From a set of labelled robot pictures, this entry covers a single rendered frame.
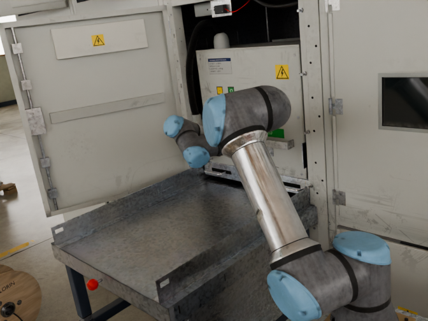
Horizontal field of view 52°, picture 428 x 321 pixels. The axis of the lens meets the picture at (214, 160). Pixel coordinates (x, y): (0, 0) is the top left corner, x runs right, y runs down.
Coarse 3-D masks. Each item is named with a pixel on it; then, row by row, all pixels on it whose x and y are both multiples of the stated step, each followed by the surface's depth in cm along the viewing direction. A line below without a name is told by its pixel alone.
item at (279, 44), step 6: (270, 42) 177; (276, 42) 172; (282, 42) 169; (288, 42) 165; (294, 42) 161; (300, 42) 157; (222, 48) 168; (228, 48) 165; (234, 48) 163; (240, 48) 161; (246, 48) 159; (252, 48) 157; (258, 48) 156; (300, 48) 144; (300, 54) 145; (300, 60) 145; (300, 66) 146; (300, 72) 146; (306, 168) 157; (306, 174) 157
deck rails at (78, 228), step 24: (192, 168) 189; (144, 192) 172; (168, 192) 181; (96, 216) 158; (120, 216) 165; (72, 240) 150; (240, 240) 130; (192, 264) 117; (216, 264) 123; (168, 288) 111
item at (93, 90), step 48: (48, 48) 164; (96, 48) 168; (144, 48) 178; (48, 96) 167; (96, 96) 175; (144, 96) 181; (48, 144) 171; (96, 144) 179; (144, 144) 187; (48, 192) 173; (96, 192) 183
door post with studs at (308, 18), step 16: (304, 0) 133; (304, 16) 135; (304, 32) 137; (304, 48) 138; (304, 64) 140; (304, 80) 142; (320, 80) 137; (304, 96) 143; (320, 96) 139; (304, 112) 145; (320, 112) 141; (320, 128) 142; (320, 144) 144; (320, 160) 146; (320, 176) 148; (320, 192) 150; (320, 208) 152; (320, 224) 154; (320, 240) 156
